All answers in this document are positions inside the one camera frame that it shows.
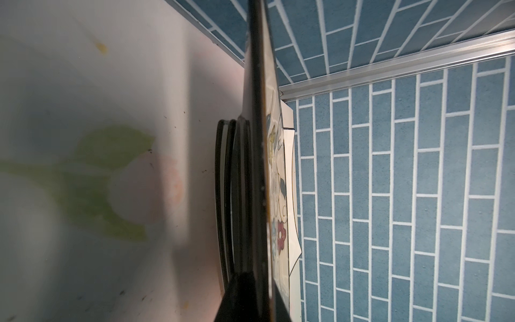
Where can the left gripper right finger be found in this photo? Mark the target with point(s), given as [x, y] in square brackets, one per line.
[281, 312]

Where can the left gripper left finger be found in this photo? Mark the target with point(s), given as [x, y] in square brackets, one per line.
[239, 302]

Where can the white square plate black rim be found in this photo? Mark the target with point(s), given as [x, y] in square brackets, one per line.
[227, 233]

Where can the left corner metal profile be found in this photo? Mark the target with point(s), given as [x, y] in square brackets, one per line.
[449, 56]

